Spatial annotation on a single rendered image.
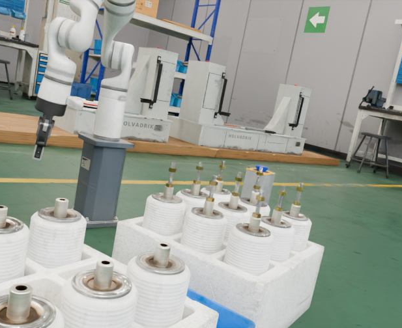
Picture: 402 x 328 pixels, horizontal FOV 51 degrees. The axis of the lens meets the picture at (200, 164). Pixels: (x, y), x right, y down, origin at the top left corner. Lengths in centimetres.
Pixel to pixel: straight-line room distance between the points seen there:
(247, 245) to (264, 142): 342
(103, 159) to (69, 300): 95
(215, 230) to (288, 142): 366
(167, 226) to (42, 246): 33
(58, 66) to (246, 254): 63
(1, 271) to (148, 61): 289
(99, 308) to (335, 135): 624
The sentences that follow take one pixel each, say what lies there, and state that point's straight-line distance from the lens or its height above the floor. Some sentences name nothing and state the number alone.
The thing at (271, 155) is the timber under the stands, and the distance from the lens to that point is 428.
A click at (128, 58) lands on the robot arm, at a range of 146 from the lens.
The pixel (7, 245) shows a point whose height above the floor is 24.
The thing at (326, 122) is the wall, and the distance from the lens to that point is 676.
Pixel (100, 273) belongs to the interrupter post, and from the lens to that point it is 56.
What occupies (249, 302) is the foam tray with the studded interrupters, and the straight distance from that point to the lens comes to 87.
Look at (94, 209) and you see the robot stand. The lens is 150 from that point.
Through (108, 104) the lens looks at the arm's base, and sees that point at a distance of 146.
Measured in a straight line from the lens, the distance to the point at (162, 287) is 62.
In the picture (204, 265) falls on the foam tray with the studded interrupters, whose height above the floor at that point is 17.
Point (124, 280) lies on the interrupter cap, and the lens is 59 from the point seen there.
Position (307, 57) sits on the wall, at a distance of 717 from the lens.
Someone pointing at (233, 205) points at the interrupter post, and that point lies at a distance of 106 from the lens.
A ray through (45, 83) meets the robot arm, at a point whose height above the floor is 46.
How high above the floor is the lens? 51
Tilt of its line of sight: 9 degrees down
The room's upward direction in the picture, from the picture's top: 11 degrees clockwise
